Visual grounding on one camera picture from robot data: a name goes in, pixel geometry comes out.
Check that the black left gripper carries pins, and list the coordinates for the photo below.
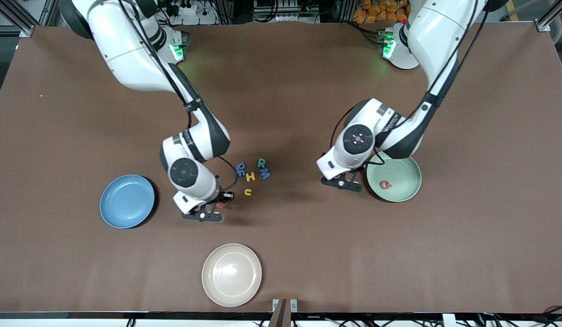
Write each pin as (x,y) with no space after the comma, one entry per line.
(361,168)

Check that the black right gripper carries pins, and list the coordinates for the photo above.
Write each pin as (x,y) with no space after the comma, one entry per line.
(223,196)

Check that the red foam letter G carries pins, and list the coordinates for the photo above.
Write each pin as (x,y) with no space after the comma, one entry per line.
(382,185)

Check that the blue lowercase letter m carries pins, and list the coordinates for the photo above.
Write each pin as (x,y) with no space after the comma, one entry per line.
(239,173)

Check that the yellow foam letter H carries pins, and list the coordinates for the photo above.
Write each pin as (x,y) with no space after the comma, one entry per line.
(250,176)

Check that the blue capital letter M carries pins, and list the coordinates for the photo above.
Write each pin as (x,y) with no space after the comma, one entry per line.
(264,174)

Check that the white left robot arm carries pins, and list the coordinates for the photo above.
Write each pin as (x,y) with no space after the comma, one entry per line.
(440,32)

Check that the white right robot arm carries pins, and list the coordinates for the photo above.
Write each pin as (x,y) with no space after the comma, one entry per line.
(135,54)

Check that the green plate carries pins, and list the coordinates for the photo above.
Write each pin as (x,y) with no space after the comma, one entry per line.
(399,193)

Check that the beige plate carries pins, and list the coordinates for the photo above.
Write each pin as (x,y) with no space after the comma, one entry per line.
(231,274)

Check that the blue plate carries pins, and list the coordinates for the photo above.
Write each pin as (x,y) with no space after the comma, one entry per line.
(126,202)

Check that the orange bags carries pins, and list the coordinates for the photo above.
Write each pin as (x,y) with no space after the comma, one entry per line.
(376,11)

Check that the black equipment rack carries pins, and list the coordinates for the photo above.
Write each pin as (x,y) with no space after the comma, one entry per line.
(285,11)

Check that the white power strip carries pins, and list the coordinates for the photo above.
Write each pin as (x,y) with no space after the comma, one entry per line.
(185,9)

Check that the metal camera pole bracket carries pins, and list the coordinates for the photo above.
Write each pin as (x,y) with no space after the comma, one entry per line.
(281,313)

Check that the aluminium frame post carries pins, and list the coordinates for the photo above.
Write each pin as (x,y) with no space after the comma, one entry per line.
(27,31)
(546,23)

